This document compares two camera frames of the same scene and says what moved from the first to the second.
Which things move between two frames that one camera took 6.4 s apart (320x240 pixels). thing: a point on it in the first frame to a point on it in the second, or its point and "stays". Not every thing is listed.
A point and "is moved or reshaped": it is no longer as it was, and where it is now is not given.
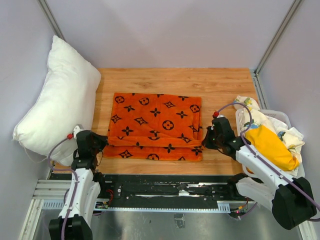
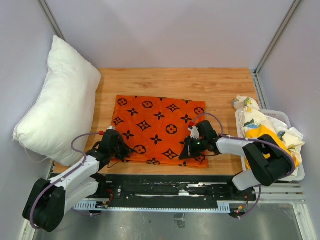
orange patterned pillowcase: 155,127 is moved or reshaped
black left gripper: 102,139 to 126,150
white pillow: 67,100 stays
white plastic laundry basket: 277,114 stays
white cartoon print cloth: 293,137 stays
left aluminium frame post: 50,18 stays
